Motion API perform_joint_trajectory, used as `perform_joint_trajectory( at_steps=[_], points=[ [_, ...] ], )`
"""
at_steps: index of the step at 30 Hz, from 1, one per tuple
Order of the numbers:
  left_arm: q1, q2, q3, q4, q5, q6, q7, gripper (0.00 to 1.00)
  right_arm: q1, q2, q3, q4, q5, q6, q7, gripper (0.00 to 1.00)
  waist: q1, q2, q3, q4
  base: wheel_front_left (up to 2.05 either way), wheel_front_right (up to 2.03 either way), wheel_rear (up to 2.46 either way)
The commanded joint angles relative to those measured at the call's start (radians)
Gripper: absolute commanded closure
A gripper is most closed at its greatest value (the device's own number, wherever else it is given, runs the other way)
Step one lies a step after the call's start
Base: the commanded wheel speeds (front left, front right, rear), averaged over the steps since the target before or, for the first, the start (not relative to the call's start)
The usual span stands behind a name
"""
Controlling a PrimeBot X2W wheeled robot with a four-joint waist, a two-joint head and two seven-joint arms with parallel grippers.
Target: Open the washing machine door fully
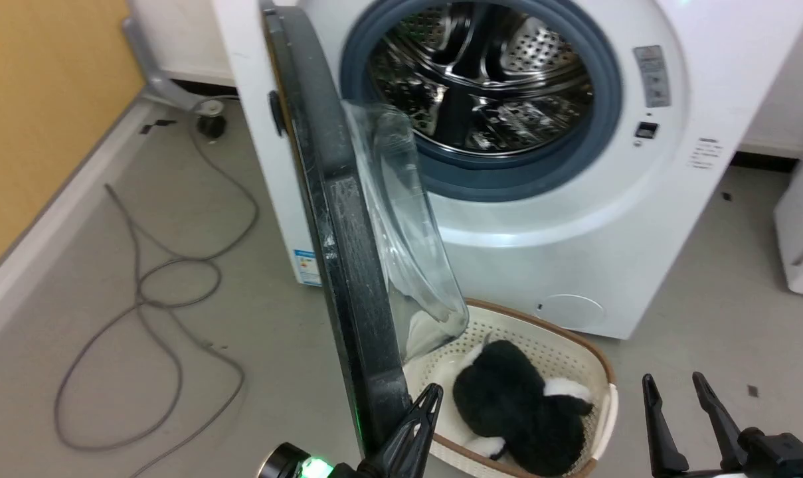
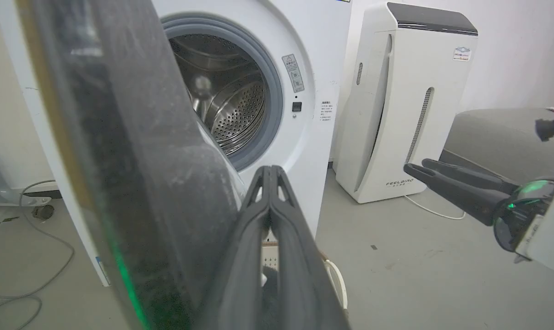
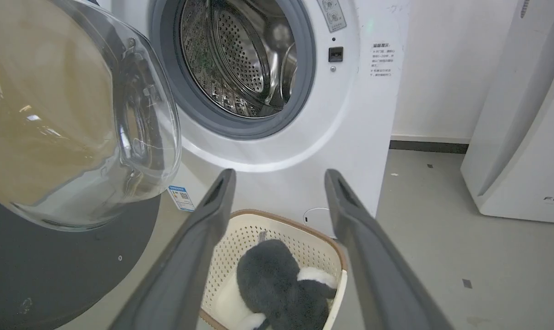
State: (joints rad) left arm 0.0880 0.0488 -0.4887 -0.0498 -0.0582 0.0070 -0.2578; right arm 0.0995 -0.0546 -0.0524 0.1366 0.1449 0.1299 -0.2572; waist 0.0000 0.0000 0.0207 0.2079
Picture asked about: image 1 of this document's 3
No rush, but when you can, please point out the black round floor foot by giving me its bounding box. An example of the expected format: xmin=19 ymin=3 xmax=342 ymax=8
xmin=197 ymin=114 xmax=228 ymax=139

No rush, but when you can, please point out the grey caster leg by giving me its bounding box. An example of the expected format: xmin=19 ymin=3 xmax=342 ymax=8
xmin=122 ymin=18 xmax=211 ymax=113

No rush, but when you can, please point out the long grey floor cable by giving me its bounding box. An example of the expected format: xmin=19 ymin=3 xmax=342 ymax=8
xmin=54 ymin=97 xmax=261 ymax=478

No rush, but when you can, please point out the white front-load washing machine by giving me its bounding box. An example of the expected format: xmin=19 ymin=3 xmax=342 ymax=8
xmin=212 ymin=0 xmax=803 ymax=341

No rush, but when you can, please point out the blue energy label sticker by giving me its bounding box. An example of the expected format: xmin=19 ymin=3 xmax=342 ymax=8
xmin=293 ymin=249 xmax=323 ymax=287

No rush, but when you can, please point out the grey washer info label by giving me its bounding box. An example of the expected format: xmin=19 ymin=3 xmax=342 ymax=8
xmin=633 ymin=44 xmax=672 ymax=109

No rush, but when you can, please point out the stainless steel washer drum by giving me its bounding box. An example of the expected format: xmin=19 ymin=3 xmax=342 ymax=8
xmin=367 ymin=0 xmax=596 ymax=158

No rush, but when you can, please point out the black and white garment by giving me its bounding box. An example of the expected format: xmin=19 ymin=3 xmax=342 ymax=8
xmin=452 ymin=339 xmax=595 ymax=477

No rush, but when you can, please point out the cream plastic laundry basket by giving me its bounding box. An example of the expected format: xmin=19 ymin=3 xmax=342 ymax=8
xmin=401 ymin=298 xmax=620 ymax=478

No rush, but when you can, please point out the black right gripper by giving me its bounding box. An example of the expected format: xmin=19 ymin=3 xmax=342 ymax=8
xmin=642 ymin=371 xmax=803 ymax=478

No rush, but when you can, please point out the black glass washing machine door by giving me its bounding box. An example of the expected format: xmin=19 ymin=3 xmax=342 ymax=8
xmin=260 ymin=5 xmax=470 ymax=459

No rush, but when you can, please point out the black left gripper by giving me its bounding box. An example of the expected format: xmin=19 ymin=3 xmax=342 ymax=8
xmin=258 ymin=383 xmax=444 ymax=478

